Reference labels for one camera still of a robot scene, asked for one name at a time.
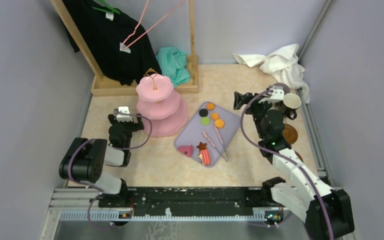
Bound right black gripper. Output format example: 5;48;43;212
234;91;276;139

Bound brown star cookie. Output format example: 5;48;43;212
197;142;207;151

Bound pink-tipped metal tongs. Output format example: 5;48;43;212
202;127;229;162

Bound red striped cake slice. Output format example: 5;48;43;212
200;149;211;166

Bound pink cake slice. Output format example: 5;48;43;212
177;144;194;158

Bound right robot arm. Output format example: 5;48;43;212
233;89;355;240

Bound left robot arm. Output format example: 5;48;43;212
58;114;144;208

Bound orange macaron middle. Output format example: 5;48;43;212
210;112;220;121

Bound orange macaron top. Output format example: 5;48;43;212
206;102;216;111

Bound black macaron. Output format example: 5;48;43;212
198;108;209;118

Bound purple mug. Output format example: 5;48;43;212
271;82;291;94

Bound green macaron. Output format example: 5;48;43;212
200;116;211;126

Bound pink three-tier cake stand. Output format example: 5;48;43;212
136;68;189;138

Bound lavender serving tray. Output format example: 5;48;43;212
174;101;240;168

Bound wooden clothes rack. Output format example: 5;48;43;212
51;0;199;97

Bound black cream-lined mug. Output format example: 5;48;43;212
278;93;302;120

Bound white towel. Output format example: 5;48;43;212
232;43;311;104

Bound brown saucer upper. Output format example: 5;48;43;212
282;123;299;145

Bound brown saucer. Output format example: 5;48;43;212
295;151;304;162
282;123;299;145

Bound teal cloth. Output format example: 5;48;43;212
156;46;191;88

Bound brown saucer lower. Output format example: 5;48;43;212
295;151;304;162

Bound pink clothes hanger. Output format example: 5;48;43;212
119;0;185;52

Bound black t-shirt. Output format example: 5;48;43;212
63;0;162;86

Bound green clothes hanger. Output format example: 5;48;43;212
92;0;121;15

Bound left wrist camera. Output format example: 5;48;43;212
113;106;133;123

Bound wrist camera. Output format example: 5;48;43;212
258;86;285;104
113;106;133;123

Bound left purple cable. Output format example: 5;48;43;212
66;111;153;231

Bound purple cable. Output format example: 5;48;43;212
66;111;153;231
239;88;335;240

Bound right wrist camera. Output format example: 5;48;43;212
258;86;285;104

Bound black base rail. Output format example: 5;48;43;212
47;186;345;223

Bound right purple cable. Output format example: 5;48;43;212
239;88;335;240

